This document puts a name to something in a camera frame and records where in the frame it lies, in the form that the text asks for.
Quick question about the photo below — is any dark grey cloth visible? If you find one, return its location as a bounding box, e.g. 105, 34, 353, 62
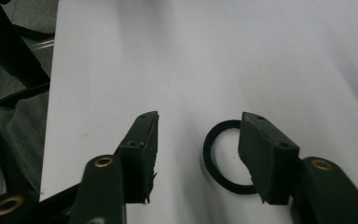
0, 91, 50, 198

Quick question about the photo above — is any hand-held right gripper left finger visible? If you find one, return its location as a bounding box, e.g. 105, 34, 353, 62
114, 110, 160, 205

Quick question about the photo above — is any black stand bar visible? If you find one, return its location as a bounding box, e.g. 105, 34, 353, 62
0, 0, 51, 90
0, 81, 51, 109

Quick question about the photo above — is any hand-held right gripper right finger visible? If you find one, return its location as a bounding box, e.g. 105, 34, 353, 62
238, 111, 300, 205

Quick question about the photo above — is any black hair tie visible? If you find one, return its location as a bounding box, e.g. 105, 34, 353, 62
202, 119, 259, 196

